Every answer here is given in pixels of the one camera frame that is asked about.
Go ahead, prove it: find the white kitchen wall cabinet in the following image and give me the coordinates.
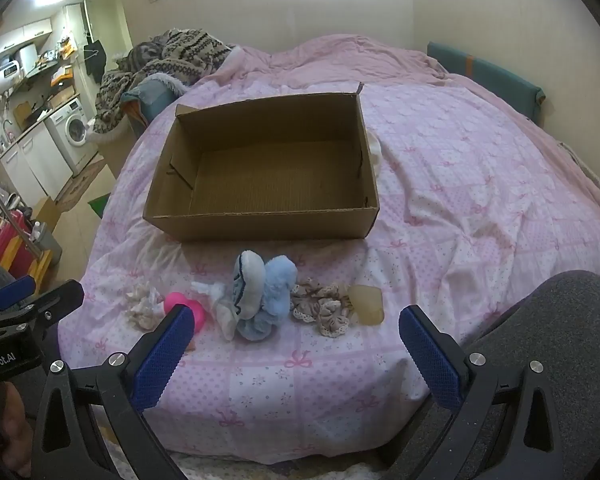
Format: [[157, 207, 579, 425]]
[[0, 19, 53, 56]]

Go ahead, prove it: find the cardboard box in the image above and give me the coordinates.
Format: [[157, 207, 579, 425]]
[[143, 82, 381, 242]]

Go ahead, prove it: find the red and yellow rack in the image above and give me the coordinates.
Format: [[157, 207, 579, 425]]
[[0, 207, 53, 291]]

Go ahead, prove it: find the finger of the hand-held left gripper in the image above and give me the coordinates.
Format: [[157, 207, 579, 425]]
[[0, 276, 37, 311], [29, 280, 85, 341]]

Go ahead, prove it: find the cream scrunchie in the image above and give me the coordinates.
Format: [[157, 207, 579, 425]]
[[125, 282, 167, 330]]

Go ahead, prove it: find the white object behind box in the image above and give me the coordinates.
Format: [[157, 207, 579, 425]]
[[366, 130, 385, 173]]

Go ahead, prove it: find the white washing machine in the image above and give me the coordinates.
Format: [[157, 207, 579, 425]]
[[44, 99, 98, 176]]

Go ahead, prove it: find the person's right leg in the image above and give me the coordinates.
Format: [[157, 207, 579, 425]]
[[460, 270, 600, 480]]

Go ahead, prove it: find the green floor item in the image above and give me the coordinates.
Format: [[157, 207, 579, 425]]
[[87, 192, 112, 221]]

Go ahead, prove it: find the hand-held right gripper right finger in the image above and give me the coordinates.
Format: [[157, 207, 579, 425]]
[[395, 305, 588, 480]]

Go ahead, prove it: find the black hanging garment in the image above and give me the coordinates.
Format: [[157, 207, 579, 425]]
[[83, 39, 106, 83]]

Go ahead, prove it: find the brown floral scrunchie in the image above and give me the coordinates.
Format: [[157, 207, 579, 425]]
[[290, 277, 355, 338]]

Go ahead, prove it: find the pink patterned bedspread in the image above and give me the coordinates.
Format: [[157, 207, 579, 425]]
[[57, 34, 600, 466]]

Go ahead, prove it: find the patterned floor mat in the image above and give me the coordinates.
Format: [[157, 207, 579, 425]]
[[55, 155, 106, 211]]

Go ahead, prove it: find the teal headboard with orange stripe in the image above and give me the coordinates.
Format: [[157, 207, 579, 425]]
[[426, 41, 546, 123]]

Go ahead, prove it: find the translucent beige squishy block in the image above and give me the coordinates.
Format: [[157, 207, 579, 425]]
[[349, 285, 385, 325]]

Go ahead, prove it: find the white fluffy cloth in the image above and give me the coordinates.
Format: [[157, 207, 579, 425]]
[[190, 280, 241, 343]]

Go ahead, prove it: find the patterned knit blanket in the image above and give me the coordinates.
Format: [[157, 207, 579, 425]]
[[94, 29, 231, 136]]

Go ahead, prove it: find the light blue fluffy plush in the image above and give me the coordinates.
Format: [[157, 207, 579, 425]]
[[235, 255, 298, 342]]

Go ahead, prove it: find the white kitchen base cabinet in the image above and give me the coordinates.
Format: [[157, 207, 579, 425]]
[[0, 122, 76, 201]]

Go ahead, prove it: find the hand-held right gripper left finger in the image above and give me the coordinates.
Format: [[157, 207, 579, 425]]
[[30, 304, 196, 480]]

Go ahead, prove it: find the white plush with blue trim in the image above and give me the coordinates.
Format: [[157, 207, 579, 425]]
[[230, 250, 267, 318]]

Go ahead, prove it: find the pink and peach squishy toy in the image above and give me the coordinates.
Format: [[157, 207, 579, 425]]
[[163, 291, 209, 353]]

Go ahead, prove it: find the person's left hand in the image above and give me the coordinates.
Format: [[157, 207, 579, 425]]
[[0, 385, 33, 478]]

